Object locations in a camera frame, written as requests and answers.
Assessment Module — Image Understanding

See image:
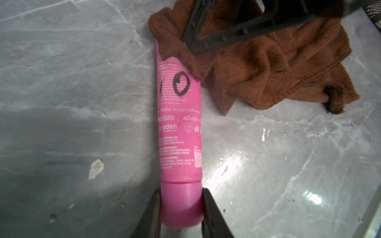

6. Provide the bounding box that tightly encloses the brown cloth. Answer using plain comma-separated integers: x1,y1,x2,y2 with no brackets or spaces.
148,1,359,115

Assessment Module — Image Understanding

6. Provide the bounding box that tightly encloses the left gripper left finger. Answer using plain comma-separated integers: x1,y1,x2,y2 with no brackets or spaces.
130,188,161,238

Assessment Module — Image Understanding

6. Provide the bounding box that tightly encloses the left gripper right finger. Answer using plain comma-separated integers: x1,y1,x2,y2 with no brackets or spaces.
201,188,234,238

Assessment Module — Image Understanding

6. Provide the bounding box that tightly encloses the striped black white cloth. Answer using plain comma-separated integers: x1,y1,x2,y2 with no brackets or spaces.
363,1,381,31

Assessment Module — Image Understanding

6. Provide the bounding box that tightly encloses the pink toothpaste tube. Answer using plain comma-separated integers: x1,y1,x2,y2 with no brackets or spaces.
155,42,204,229

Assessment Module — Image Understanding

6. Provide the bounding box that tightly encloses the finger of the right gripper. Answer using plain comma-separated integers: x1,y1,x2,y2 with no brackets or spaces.
183,1,345,55

